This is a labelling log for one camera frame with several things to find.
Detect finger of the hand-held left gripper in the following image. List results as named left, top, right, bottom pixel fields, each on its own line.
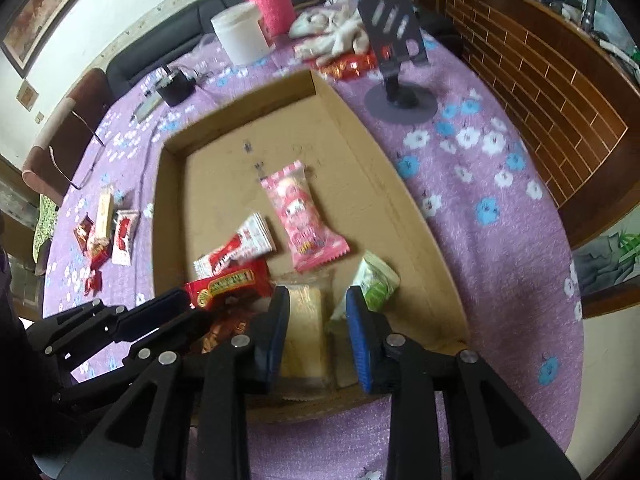
left=50, top=342, right=163, bottom=408
left=24, top=287, right=213, bottom=358

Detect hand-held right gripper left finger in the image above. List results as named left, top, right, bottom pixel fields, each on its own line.
left=57, top=286, right=292, bottom=480

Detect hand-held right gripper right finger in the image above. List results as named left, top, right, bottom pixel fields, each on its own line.
left=345, top=285, right=583, bottom=480

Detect clear bread packet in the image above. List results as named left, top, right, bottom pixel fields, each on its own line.
left=272, top=269, right=337, bottom=401

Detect red yellow-label snack packet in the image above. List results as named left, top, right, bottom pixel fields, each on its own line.
left=184, top=259, right=275, bottom=313

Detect shallow cardboard box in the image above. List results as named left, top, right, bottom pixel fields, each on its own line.
left=151, top=69, right=471, bottom=423

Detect brown snack packet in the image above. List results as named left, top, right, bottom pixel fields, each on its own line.
left=200, top=305, right=271, bottom=356

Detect green and white snack packet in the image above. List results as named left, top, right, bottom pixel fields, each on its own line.
left=330, top=251, right=401, bottom=333

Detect white red-print snack packet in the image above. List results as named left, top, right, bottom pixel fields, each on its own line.
left=111, top=209, right=140, bottom=267

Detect red and white snack packet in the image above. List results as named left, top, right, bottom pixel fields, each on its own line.
left=192, top=212, right=277, bottom=278

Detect beige wafer packet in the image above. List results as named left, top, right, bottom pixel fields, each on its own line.
left=94, top=186, right=115, bottom=241

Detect pink snack packet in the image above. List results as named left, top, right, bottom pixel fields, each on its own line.
left=260, top=160, right=351, bottom=272

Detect thin-framed eyeglasses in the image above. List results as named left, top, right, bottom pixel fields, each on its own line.
left=47, top=110, right=106, bottom=191

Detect yellow green booklet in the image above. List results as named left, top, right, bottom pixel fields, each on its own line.
left=132, top=95, right=163, bottom=123

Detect brown wooden chair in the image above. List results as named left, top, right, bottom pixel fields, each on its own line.
left=21, top=67, right=113, bottom=206

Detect black pen pot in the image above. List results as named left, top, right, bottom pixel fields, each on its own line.
left=155, top=67, right=198, bottom=108

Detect green leaf painted panel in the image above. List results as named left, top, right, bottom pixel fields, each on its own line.
left=570, top=220, right=640, bottom=311

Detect red patterned wrapper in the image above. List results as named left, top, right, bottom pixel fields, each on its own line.
left=315, top=52, right=378, bottom=81

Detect black leather sofa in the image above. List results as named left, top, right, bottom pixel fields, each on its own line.
left=106, top=0, right=463, bottom=103

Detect white plastic tub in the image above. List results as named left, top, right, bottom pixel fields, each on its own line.
left=210, top=1, right=273, bottom=66

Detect brown wooden cabinet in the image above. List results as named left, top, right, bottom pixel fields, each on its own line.
left=410, top=0, right=640, bottom=251

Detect black phone stand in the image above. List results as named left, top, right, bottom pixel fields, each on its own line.
left=357, top=0, right=440, bottom=123

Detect large framed wall picture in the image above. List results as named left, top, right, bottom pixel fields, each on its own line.
left=0, top=0, right=118, bottom=80

